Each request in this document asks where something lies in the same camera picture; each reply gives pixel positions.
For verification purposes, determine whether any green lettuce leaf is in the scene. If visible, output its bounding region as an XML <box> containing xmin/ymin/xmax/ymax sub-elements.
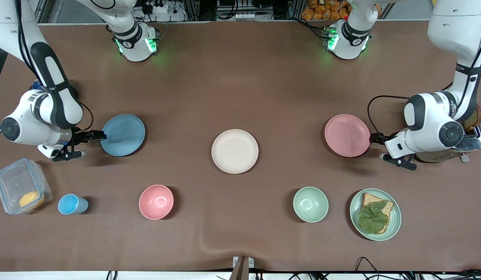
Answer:
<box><xmin>358</xmin><ymin>200</ymin><xmax>389</xmax><ymax>235</ymax></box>

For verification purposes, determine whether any clear plastic container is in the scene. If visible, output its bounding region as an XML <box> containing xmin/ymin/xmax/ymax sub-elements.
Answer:
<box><xmin>0</xmin><ymin>158</ymin><xmax>53</xmax><ymax>215</ymax></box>

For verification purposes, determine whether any brown bread slice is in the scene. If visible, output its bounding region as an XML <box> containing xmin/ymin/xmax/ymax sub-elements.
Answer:
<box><xmin>360</xmin><ymin>192</ymin><xmax>394</xmax><ymax>234</ymax></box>

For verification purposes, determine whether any brown table cover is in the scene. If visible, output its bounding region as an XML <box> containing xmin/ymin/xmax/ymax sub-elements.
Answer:
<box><xmin>0</xmin><ymin>19</ymin><xmax>481</xmax><ymax>273</ymax></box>

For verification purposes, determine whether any toast slice in toaster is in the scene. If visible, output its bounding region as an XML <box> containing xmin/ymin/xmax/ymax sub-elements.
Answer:
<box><xmin>462</xmin><ymin>104</ymin><xmax>481</xmax><ymax>131</ymax></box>

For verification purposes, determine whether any yellow food piece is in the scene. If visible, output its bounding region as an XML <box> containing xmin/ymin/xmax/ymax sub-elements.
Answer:
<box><xmin>19</xmin><ymin>191</ymin><xmax>45</xmax><ymax>209</ymax></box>

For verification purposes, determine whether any green bowl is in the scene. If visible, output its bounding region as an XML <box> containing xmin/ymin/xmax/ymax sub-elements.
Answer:
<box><xmin>293</xmin><ymin>187</ymin><xmax>329</xmax><ymax>223</ymax></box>

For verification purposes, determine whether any white power strip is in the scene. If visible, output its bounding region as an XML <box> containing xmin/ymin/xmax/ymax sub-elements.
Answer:
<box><xmin>141</xmin><ymin>1</ymin><xmax>170</xmax><ymax>14</ymax></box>

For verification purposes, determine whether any beige plate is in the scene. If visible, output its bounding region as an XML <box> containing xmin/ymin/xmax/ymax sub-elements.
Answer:
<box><xmin>212</xmin><ymin>129</ymin><xmax>259</xmax><ymax>174</ymax></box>

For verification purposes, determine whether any beige toaster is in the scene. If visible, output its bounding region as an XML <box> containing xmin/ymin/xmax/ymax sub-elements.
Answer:
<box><xmin>415</xmin><ymin>126</ymin><xmax>481</xmax><ymax>163</ymax></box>

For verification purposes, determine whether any pink bowl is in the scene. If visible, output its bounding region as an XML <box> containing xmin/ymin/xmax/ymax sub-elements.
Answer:
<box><xmin>139</xmin><ymin>184</ymin><xmax>174</xmax><ymax>221</ymax></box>

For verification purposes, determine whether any blue cup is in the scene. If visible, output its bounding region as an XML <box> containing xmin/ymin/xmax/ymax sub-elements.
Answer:
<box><xmin>58</xmin><ymin>194</ymin><xmax>89</xmax><ymax>215</ymax></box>

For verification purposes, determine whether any pink plate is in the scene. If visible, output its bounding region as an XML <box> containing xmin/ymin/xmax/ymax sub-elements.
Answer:
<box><xmin>324</xmin><ymin>114</ymin><xmax>371</xmax><ymax>158</ymax></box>

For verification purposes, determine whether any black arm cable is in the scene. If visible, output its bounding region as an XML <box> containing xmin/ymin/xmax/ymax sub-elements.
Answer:
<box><xmin>15</xmin><ymin>0</ymin><xmax>94</xmax><ymax>135</ymax></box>
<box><xmin>367</xmin><ymin>95</ymin><xmax>411</xmax><ymax>137</ymax></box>

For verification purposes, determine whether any black looped floor cable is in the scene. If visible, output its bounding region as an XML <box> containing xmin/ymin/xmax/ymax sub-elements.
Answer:
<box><xmin>355</xmin><ymin>257</ymin><xmax>381</xmax><ymax>278</ymax></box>

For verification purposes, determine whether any bag of orange buns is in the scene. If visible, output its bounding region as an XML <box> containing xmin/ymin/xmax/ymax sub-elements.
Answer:
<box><xmin>302</xmin><ymin>0</ymin><xmax>352</xmax><ymax>21</ymax></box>

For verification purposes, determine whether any green plate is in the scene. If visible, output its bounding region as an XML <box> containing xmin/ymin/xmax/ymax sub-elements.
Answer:
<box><xmin>350</xmin><ymin>188</ymin><xmax>402</xmax><ymax>242</ymax></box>

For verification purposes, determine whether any metal table edge bracket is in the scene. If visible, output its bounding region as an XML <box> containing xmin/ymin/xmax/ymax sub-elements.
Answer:
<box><xmin>232</xmin><ymin>255</ymin><xmax>255</xmax><ymax>280</ymax></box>

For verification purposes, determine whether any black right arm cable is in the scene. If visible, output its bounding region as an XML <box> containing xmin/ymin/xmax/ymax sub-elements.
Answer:
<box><xmin>15</xmin><ymin>0</ymin><xmax>94</xmax><ymax>135</ymax></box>

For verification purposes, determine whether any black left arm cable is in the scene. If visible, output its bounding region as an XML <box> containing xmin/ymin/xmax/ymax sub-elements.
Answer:
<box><xmin>367</xmin><ymin>95</ymin><xmax>411</xmax><ymax>137</ymax></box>

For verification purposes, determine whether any blue plate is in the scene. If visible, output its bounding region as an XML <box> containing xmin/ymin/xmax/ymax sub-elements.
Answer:
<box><xmin>100</xmin><ymin>114</ymin><xmax>146</xmax><ymax>157</ymax></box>

